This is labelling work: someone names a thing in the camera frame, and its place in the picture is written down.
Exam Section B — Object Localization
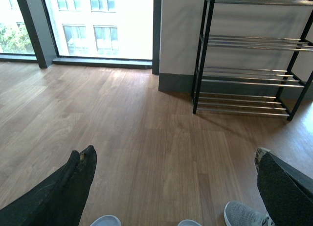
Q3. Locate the grey knit sneaker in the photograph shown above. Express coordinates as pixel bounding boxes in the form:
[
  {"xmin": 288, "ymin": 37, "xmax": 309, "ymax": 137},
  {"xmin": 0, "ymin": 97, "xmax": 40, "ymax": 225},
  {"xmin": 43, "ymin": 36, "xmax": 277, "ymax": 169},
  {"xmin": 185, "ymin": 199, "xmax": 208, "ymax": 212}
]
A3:
[{"xmin": 224, "ymin": 201, "xmax": 275, "ymax": 226}]

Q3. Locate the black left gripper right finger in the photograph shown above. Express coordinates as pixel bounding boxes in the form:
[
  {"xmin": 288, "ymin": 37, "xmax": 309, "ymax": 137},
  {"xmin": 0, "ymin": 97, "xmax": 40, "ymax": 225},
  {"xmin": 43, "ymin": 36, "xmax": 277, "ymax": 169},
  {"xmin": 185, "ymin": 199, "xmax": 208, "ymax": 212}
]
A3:
[{"xmin": 254, "ymin": 147, "xmax": 313, "ymax": 226}]

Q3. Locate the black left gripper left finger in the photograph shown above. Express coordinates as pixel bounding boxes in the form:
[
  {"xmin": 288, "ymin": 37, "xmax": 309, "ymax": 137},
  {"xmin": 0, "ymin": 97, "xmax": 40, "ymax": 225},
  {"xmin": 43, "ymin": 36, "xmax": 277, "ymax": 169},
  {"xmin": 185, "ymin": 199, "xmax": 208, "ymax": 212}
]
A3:
[{"xmin": 0, "ymin": 145, "xmax": 97, "ymax": 226}]

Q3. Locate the light blue slide sandal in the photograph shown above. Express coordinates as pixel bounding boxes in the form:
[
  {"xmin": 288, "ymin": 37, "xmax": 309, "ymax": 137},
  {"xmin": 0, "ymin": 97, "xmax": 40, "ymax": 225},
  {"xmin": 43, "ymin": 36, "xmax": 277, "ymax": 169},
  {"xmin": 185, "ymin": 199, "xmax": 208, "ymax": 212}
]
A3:
[
  {"xmin": 178, "ymin": 219, "xmax": 201, "ymax": 226},
  {"xmin": 90, "ymin": 215, "xmax": 121, "ymax": 226}
]

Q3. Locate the black metal shoe rack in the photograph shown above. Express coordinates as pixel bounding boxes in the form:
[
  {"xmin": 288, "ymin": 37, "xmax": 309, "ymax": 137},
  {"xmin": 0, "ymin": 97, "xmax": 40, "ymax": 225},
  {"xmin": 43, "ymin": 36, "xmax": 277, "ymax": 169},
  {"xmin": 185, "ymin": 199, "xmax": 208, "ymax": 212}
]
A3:
[{"xmin": 191, "ymin": 0, "xmax": 313, "ymax": 121}]

